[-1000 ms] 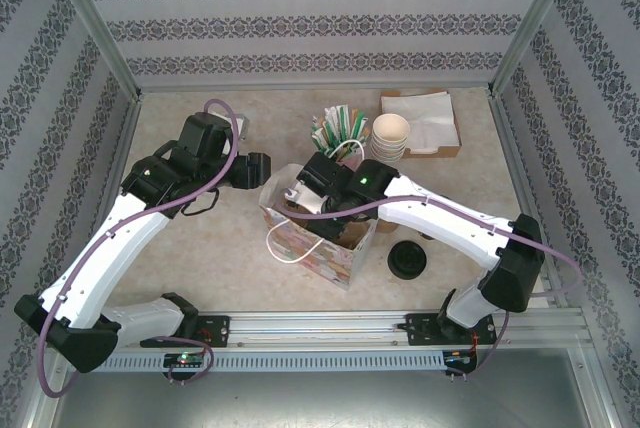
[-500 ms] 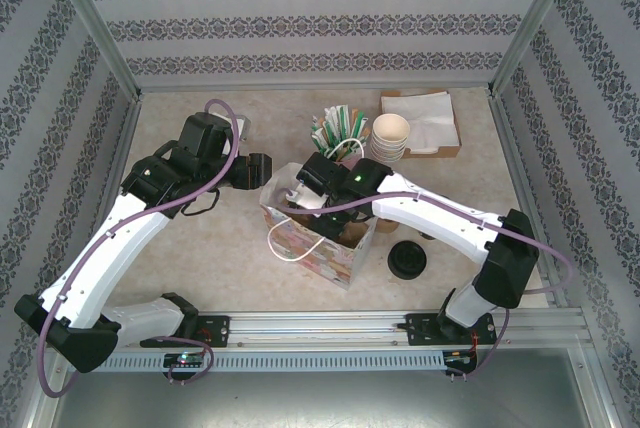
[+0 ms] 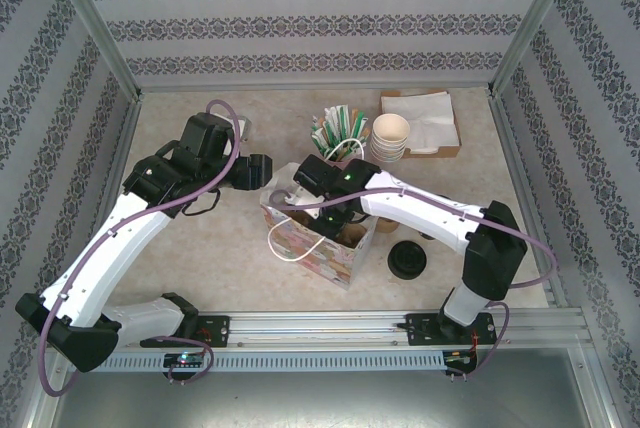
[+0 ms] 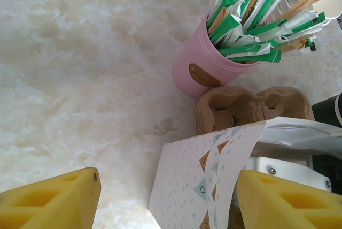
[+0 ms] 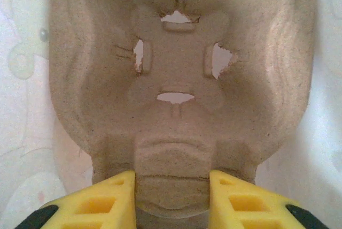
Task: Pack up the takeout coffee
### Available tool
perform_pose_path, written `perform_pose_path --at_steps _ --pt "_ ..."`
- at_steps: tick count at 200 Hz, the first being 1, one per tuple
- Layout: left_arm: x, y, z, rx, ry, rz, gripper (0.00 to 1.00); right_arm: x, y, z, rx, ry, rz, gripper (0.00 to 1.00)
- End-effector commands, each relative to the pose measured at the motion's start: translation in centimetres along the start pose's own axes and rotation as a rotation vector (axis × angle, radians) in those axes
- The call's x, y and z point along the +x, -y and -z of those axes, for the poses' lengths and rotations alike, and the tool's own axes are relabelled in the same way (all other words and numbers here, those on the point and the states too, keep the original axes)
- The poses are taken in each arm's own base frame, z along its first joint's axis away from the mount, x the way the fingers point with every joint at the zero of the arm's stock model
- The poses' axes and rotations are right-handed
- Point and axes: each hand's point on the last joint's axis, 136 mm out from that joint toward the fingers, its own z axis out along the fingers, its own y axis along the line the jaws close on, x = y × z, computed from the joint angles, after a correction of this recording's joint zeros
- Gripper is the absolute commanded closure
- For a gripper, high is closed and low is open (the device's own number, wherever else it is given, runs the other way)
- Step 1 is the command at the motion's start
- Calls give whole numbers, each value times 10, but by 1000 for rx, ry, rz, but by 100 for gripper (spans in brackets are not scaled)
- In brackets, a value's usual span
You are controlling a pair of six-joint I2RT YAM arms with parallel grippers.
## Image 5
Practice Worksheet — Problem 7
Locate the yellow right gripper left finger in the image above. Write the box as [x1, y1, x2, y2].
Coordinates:
[15, 170, 138, 229]

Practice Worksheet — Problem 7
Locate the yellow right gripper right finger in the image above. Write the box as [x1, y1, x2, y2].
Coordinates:
[209, 169, 325, 229]

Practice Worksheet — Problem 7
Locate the brown moulded pulp cup carrier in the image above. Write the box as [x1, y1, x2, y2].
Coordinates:
[48, 0, 316, 229]

